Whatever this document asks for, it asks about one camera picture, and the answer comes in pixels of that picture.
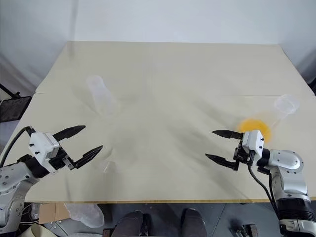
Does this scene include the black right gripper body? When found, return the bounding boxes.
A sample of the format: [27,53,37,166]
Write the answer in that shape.
[233,140,258,166]

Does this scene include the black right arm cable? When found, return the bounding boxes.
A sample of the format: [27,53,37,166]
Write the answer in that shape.
[246,163,281,219]

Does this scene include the black stand rod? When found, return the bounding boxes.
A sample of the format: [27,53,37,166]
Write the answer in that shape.
[0,83,21,100]

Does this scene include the black flat panel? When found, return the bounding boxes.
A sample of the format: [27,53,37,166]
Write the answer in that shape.
[0,96,33,123]

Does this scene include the metal clamp fixture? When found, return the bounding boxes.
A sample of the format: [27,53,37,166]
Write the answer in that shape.
[229,223,258,237]

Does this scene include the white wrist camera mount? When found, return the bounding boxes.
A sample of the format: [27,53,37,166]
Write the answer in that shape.
[241,129,265,161]
[29,132,60,174]

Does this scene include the small clear plastic flask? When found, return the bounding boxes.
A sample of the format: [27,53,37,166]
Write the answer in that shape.
[84,75,122,117]

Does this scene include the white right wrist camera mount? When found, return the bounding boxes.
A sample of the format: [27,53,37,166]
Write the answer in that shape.
[241,129,265,161]

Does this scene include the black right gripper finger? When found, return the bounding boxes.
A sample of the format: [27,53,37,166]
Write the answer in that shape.
[212,129,244,140]
[205,153,239,172]

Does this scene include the white loose cables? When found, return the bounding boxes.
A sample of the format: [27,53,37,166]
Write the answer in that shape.
[23,202,40,223]

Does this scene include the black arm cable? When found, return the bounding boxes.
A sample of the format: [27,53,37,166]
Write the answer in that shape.
[0,126,36,166]
[246,163,281,219]

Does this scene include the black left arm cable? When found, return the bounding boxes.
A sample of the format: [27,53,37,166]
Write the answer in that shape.
[0,126,36,166]

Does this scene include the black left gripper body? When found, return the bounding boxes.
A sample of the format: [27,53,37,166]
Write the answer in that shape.
[49,144,76,171]

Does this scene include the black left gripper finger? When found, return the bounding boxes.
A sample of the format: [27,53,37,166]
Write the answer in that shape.
[52,125,87,143]
[71,145,104,170]

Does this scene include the brown cardboard box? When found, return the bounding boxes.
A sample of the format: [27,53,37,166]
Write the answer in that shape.
[39,202,75,225]

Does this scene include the clear plastic bag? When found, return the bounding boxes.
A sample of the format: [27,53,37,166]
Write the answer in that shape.
[64,202,105,229]

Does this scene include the large clear conical flask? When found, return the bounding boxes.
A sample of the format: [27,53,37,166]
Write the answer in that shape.
[236,93,301,144]

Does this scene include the dark rounded shape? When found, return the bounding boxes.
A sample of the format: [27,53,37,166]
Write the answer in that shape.
[115,210,153,237]
[181,208,208,237]

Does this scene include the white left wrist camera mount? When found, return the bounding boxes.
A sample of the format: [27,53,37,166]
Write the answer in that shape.
[29,132,60,174]

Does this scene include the beige rolled sheet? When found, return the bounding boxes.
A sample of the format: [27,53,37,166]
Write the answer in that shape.
[19,223,60,237]

